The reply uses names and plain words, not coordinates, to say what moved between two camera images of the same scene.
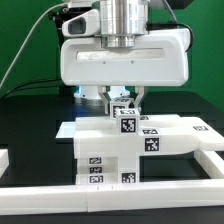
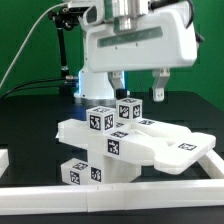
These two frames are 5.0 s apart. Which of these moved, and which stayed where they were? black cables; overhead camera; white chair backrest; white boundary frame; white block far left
Moved: white chair backrest
Stayed: white boundary frame; overhead camera; black cables; white block far left
